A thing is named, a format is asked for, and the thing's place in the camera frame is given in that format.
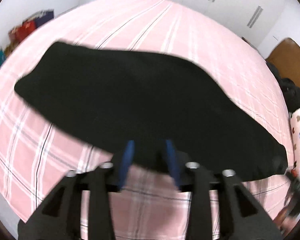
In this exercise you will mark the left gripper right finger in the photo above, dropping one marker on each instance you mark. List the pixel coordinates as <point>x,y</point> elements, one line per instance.
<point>218,200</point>

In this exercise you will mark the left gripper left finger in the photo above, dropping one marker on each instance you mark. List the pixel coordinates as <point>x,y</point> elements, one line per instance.
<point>59,214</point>

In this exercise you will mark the black pants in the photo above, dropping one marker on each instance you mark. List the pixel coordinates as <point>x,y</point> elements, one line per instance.
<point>109,97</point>

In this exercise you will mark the pink plaid bed sheet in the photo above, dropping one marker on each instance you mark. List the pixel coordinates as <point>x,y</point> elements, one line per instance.
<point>34,154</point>

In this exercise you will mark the black clothes pile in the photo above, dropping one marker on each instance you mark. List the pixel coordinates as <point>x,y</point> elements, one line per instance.
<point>290,91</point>

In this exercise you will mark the wooden headboard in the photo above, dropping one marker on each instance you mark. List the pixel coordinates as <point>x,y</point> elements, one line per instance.
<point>286,58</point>

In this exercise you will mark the colourful boxes by wall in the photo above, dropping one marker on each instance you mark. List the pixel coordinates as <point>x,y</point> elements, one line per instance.
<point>18,33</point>

